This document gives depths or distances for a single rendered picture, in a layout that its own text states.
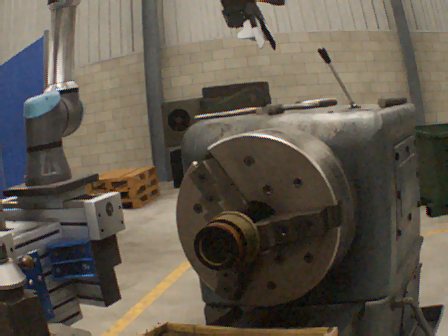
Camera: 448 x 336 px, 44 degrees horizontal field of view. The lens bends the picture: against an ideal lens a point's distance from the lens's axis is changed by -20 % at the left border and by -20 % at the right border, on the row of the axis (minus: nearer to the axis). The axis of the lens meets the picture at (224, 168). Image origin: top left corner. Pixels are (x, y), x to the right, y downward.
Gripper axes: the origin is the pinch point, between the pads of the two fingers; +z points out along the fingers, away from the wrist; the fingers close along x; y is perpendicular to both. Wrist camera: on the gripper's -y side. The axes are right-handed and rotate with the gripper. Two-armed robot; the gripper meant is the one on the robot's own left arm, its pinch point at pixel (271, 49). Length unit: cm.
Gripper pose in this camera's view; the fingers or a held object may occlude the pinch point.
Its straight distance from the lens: 155.4
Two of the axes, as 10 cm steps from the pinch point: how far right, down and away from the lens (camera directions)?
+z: 3.4, 9.4, 0.5
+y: -9.0, 3.0, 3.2
